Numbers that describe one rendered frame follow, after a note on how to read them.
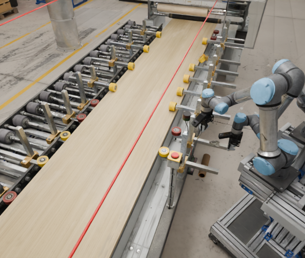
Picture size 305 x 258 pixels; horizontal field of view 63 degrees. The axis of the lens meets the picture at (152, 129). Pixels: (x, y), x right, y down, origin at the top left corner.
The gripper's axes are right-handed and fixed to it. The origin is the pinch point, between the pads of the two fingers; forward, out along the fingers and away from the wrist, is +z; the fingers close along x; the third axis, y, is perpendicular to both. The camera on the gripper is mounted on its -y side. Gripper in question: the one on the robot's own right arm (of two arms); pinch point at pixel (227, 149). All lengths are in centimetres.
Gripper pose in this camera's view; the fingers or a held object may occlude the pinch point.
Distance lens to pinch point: 205.0
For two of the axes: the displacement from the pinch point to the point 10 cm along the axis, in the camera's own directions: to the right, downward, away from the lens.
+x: 3.4, -6.3, 7.0
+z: 0.0, 7.4, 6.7
